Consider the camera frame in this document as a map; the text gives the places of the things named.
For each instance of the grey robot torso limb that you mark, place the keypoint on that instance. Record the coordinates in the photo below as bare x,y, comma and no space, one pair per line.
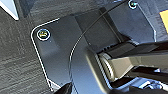
133,63

